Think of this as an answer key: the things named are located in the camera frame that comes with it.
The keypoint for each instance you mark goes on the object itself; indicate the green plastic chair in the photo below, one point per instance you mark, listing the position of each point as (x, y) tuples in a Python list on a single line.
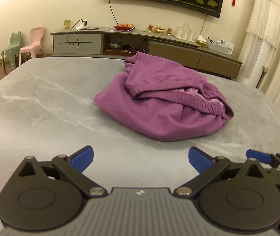
[(14, 40)]

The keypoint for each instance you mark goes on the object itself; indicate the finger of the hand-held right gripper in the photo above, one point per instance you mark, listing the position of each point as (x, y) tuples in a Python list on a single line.
[(258, 155)]

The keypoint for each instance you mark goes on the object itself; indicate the purple pants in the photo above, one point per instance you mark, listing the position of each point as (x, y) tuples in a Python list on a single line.
[(154, 108)]

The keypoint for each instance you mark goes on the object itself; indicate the white power strip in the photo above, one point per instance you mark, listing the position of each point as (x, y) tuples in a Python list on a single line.
[(82, 26)]

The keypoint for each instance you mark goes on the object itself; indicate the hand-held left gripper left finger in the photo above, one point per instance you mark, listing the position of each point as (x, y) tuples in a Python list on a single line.
[(81, 159)]

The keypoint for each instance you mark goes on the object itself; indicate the cluster of clear glasses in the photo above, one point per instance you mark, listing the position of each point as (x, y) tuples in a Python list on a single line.
[(185, 33)]

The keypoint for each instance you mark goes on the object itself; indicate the gold tissue box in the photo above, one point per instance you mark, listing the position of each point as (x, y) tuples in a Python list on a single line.
[(201, 42)]

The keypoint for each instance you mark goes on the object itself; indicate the small amber cup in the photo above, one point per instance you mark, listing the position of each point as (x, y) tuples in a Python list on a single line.
[(150, 28), (169, 31)]

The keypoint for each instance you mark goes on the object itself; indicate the red fruit plate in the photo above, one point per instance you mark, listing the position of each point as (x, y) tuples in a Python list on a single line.
[(124, 27)]

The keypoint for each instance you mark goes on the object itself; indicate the pink plastic chair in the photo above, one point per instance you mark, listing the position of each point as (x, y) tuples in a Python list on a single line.
[(37, 35)]

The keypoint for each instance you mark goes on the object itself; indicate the metal dish on shelf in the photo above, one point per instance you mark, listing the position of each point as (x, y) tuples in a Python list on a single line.
[(114, 46)]

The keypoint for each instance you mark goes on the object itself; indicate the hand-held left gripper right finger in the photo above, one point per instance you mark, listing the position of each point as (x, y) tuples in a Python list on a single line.
[(199, 159)]

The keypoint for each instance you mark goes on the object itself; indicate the black remote control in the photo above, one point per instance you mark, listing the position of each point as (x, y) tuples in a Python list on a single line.
[(90, 28)]

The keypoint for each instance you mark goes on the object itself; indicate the long grey television cabinet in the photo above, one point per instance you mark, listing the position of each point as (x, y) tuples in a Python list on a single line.
[(216, 59)]

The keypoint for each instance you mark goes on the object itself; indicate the white lace curtain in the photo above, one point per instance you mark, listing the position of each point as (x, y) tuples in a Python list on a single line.
[(265, 17)]

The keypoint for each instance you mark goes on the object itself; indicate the gold ingot ornament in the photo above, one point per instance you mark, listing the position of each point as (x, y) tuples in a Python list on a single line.
[(159, 30)]

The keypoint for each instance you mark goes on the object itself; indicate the yellow cup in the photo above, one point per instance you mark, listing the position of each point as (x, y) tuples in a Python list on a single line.
[(67, 24)]

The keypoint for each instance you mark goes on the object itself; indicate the clear plastic box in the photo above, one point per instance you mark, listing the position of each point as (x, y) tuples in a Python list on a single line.
[(220, 46)]

